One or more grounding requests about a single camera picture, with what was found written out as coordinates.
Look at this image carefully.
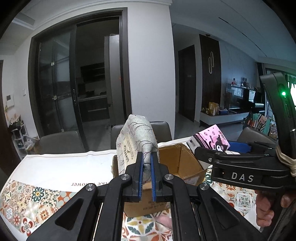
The pink cartoon tissue pack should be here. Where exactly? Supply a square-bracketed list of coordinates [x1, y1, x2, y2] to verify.
[187, 125, 230, 155]

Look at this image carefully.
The white embroidered fabric pouch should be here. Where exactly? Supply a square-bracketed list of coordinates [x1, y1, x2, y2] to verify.
[116, 114, 159, 184]

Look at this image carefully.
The person's right hand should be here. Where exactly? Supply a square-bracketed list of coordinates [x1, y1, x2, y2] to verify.
[255, 190, 296, 229]

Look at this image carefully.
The grey dining chair right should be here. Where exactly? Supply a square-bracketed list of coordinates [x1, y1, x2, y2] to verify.
[237, 126, 277, 144]

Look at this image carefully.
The grey dining chair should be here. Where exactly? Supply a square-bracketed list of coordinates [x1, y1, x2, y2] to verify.
[110, 121, 172, 150]
[237, 126, 277, 144]
[39, 131, 85, 154]

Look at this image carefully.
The brown cardboard box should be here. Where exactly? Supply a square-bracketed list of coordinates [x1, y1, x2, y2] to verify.
[124, 143, 206, 218]

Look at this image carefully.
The white low cabinet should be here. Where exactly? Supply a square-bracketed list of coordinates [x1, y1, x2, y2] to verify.
[199, 112, 249, 126]

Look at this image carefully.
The grey dining chair middle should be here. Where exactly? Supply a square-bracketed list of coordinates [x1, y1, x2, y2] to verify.
[110, 121, 172, 150]

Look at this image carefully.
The grey dining chair left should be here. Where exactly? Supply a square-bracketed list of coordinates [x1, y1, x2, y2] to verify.
[39, 131, 85, 154]

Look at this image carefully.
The white shelf with clutter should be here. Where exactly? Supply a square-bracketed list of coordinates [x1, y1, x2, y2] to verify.
[9, 114, 35, 155]

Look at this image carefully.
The dark sliding glass door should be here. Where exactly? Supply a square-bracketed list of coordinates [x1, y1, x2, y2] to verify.
[28, 25, 83, 137]

